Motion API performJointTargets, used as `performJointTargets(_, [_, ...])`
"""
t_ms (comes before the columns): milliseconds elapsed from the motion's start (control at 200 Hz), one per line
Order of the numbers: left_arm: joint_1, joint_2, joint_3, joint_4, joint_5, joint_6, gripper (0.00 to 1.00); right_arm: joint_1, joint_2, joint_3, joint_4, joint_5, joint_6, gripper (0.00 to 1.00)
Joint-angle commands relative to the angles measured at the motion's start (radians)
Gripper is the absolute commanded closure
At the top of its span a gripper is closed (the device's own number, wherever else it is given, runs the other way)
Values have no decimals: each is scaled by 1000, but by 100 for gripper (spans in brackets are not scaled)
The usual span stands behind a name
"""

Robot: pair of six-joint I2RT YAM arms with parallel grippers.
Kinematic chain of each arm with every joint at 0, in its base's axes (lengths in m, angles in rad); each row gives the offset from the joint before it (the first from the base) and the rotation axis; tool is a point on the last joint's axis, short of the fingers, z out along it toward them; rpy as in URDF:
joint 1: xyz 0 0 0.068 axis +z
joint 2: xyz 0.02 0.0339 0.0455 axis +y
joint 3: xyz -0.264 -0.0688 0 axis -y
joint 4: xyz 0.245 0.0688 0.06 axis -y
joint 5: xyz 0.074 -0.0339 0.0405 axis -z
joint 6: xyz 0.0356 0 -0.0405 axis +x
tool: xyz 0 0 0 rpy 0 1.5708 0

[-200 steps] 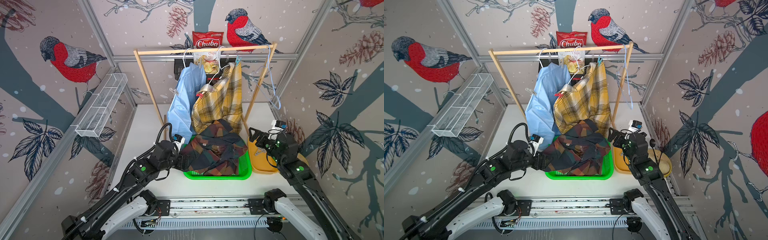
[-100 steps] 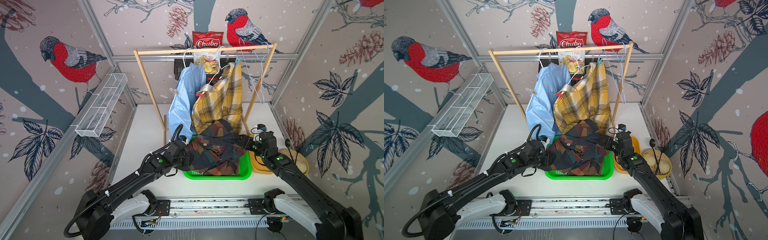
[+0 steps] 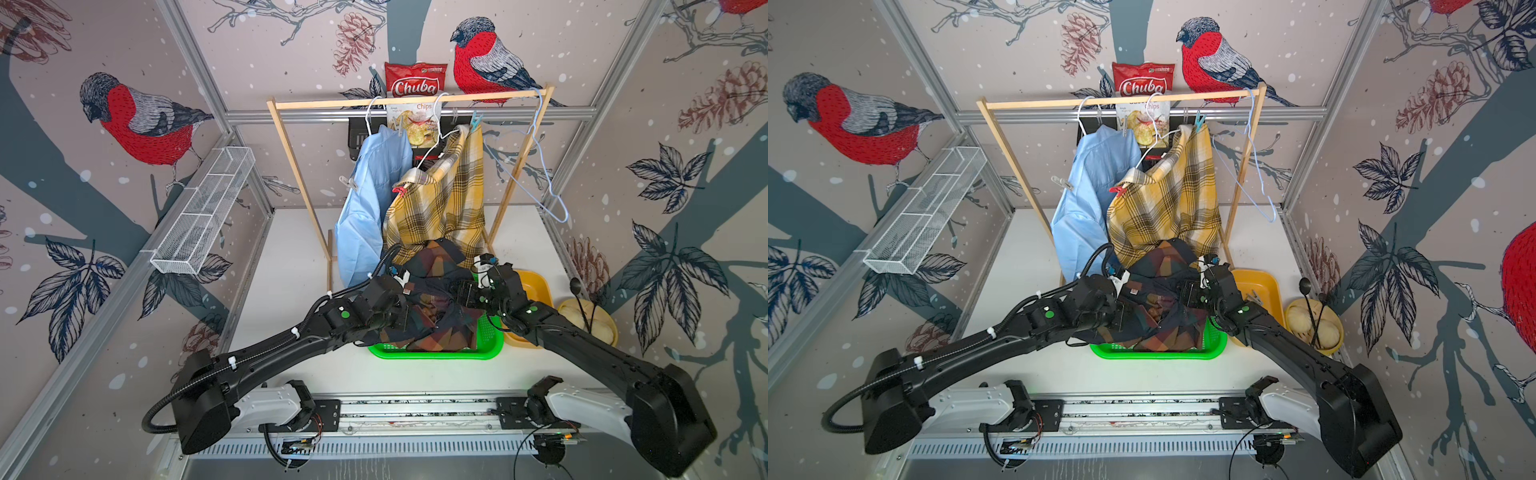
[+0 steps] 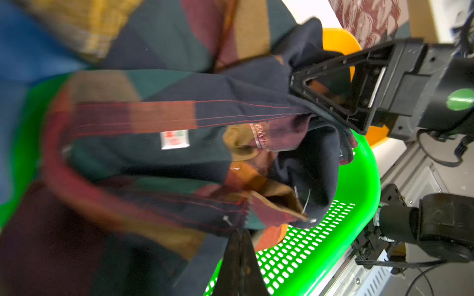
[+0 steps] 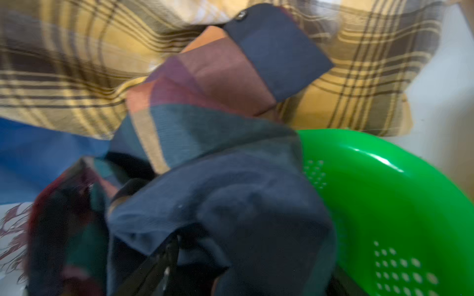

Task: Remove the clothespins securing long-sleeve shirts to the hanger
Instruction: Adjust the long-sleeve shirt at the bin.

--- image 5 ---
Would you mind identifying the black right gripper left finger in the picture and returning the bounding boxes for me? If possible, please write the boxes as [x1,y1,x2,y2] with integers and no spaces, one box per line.
[114,240,179,296]

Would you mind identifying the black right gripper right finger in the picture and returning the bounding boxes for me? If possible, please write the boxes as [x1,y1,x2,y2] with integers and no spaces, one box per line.
[329,265,367,296]

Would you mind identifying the green plastic mesh basket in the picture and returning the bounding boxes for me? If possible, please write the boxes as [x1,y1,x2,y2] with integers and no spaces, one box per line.
[299,129,474,296]

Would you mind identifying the dark multicolour plaid shirt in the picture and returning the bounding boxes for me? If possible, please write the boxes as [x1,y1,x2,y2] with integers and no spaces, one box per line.
[25,4,336,296]

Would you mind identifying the light blue shirt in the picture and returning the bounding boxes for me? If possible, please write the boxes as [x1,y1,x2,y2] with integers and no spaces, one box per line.
[0,117,112,206]

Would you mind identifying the yellow plaid shirt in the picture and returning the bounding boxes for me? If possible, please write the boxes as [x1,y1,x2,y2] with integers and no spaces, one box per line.
[1,1,447,139]

